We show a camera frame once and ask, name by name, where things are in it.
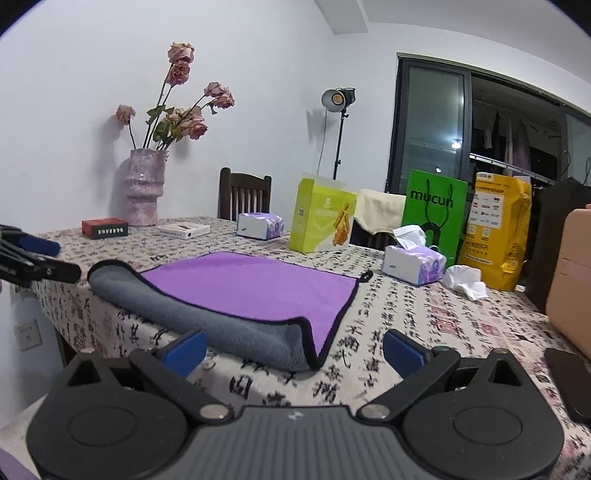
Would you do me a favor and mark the black smartphone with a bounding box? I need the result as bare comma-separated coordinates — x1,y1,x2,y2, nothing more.
544,348,591,426

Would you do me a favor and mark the white wall socket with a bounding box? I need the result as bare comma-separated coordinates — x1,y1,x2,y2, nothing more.
13,319,42,352

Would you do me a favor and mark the dark framed window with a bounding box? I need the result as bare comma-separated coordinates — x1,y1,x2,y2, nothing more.
385,54,590,194

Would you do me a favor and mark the dark wooden chair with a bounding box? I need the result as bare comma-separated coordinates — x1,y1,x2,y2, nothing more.
217,167,271,221

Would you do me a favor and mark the purple grey microfibre towel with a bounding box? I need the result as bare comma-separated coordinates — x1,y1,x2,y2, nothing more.
87,252,365,372

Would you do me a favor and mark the calligraphy print tablecloth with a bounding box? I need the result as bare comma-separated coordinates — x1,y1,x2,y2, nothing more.
34,218,590,479

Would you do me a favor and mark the purple white tissue pack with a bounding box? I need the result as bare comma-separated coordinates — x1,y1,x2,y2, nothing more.
236,212,284,241

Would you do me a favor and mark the yellow green carton box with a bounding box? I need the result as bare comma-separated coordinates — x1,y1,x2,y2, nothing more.
288,174,356,254

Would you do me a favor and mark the cream cloth on chair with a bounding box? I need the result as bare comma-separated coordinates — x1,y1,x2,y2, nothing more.
353,189,406,235

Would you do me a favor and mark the pink speckled ceramic vase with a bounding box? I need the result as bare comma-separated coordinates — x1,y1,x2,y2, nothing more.
124,149,168,227

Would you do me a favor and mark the green mucun paper bag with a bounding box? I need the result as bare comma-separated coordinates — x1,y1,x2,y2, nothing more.
402,170,468,267

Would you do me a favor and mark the brown cardboard box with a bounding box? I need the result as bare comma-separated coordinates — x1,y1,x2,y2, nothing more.
546,204,591,358

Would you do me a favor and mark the white flat box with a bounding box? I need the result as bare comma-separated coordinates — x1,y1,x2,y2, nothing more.
156,222,211,240

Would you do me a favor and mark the red black small box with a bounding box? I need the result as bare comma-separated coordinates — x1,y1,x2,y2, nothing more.
81,218,128,240

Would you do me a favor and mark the studio light on stand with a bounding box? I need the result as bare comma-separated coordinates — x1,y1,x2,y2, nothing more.
321,87,356,180

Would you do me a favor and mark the purple tissue pack open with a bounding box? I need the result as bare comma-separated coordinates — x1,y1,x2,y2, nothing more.
382,225,447,286

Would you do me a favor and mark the dried pink roses bouquet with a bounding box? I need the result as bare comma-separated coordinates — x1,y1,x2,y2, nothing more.
141,42,235,151

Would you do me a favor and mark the crumpled white tissue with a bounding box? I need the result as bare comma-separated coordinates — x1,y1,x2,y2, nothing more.
442,265,488,302

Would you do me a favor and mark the yellow printed bag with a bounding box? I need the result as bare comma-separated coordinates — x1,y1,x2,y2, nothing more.
458,172,532,291

